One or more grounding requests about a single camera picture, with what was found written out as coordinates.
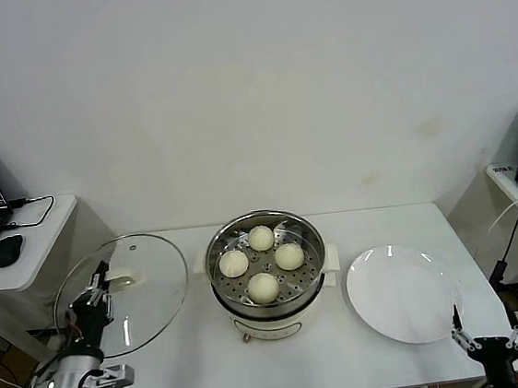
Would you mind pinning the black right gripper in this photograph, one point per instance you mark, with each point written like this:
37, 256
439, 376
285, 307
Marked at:
499, 359

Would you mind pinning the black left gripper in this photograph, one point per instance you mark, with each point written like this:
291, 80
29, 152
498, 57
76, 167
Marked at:
92, 325

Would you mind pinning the round glass pot lid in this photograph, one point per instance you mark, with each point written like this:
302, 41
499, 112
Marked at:
157, 283

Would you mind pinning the black computer mouse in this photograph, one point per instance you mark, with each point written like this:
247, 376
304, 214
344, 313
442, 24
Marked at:
6, 250

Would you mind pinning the white steamed baozi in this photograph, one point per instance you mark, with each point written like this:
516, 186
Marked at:
289, 256
233, 264
261, 238
263, 288

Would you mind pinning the stainless steel steamer basket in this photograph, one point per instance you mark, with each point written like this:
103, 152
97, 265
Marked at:
296, 283

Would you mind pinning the white round plate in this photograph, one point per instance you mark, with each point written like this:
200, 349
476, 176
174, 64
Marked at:
379, 325

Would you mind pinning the cream electric cooker base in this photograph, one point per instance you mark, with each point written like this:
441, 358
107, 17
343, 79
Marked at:
273, 329

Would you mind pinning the white wall outlet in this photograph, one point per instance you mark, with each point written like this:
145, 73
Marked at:
48, 300

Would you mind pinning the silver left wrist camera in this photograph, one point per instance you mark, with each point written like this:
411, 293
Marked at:
109, 377

